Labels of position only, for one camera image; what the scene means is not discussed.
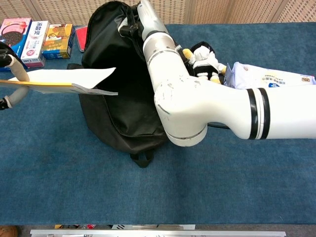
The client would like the black white penguin plush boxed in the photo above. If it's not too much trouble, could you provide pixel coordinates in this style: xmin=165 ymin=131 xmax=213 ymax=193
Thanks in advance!
xmin=182 ymin=41 xmax=228 ymax=84

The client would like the black fabric backpack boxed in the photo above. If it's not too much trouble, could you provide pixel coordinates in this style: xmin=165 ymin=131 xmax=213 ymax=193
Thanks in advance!
xmin=67 ymin=0 xmax=173 ymax=168

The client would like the yellow and blue carton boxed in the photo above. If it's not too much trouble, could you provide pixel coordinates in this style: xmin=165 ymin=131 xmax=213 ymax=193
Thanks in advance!
xmin=41 ymin=23 xmax=76 ymax=60

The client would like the blue cookie box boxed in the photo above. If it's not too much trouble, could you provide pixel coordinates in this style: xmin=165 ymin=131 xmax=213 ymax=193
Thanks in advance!
xmin=0 ymin=17 xmax=33 ymax=72

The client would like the aluminium profile rail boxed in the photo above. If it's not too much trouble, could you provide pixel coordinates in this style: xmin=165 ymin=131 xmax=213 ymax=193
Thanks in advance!
xmin=30 ymin=229 xmax=287 ymax=237

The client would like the beige woven folding screen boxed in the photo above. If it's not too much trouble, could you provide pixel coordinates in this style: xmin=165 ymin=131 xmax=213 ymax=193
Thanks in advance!
xmin=0 ymin=0 xmax=316 ymax=27

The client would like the white and yellow book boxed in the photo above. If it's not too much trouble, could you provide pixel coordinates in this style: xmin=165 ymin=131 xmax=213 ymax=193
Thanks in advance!
xmin=0 ymin=67 xmax=119 ymax=96

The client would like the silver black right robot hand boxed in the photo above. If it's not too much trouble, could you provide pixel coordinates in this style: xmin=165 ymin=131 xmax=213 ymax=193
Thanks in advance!
xmin=118 ymin=0 xmax=169 ymax=41

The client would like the white wet wipes pack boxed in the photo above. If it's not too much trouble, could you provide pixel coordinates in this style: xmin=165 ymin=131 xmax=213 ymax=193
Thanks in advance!
xmin=223 ymin=61 xmax=316 ymax=90

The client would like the white pink toothpaste box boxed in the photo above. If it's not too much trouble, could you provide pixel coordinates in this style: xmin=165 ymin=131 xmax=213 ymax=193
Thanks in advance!
xmin=20 ymin=20 xmax=50 ymax=69

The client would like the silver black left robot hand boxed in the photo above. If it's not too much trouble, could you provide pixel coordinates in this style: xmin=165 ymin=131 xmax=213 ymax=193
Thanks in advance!
xmin=0 ymin=41 xmax=30 ymax=111

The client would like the red stamp pad case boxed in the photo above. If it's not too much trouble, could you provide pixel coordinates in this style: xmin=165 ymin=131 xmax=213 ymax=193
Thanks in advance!
xmin=74 ymin=25 xmax=89 ymax=52

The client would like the blue table cloth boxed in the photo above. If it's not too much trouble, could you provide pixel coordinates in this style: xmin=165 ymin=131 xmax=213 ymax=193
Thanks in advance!
xmin=0 ymin=22 xmax=316 ymax=226

